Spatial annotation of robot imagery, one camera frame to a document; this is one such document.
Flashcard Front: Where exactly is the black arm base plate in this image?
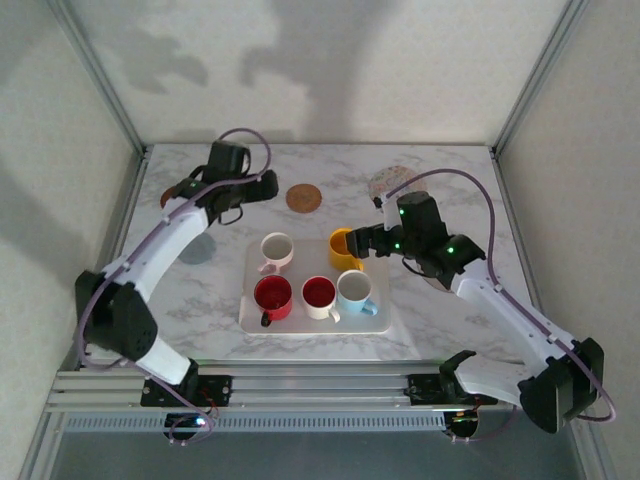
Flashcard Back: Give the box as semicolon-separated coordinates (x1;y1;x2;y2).
407;373;451;406
141;374;234;407

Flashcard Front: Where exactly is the aluminium upright post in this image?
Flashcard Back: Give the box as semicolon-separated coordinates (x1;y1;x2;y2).
492;0;591;159
46;0;151;159

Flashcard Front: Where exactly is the aluminium rail with arm bases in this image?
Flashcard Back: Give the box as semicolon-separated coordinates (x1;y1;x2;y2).
44;357;524;415

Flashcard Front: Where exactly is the grey slotted cable duct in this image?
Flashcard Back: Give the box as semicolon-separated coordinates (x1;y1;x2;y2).
62;412;449;434

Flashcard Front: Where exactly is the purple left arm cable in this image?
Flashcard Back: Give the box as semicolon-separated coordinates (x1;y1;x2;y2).
73;128;274;448

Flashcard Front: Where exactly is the white plastic tray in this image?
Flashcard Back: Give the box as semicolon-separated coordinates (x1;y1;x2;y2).
238;238;392;335

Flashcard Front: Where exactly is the pale pink cup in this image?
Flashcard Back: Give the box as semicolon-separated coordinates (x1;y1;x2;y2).
257;232;295;275

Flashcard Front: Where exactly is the red cup with black handle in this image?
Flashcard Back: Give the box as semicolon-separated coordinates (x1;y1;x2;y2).
253;274;294;329

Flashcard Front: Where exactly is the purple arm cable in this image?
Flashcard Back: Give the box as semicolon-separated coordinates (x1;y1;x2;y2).
73;128;274;448
384;168;617;445

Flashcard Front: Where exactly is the light blue cup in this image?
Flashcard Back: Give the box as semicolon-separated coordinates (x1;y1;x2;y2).
335;269;380;317

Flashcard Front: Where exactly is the white cup with red inside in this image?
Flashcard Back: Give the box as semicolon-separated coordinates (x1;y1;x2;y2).
301;276;341;324

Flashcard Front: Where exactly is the yellow cup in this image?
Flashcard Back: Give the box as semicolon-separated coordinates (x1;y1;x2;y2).
328;227;365;273

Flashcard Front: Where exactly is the aluminium side rail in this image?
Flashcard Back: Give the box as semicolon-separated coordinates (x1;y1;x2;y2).
74;147;151;371
489;147;569;361

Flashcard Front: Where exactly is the round woven rattan coaster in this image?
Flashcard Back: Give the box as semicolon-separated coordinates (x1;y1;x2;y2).
285;183;322;214

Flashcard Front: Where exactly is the round bunny print coaster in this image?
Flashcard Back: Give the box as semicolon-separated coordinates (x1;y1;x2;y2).
367;164;426;201

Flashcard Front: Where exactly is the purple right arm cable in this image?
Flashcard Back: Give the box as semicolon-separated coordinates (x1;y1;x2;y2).
384;168;617;445

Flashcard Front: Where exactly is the round pink floral coaster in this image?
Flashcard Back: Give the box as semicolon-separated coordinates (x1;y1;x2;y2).
419;267;459;297

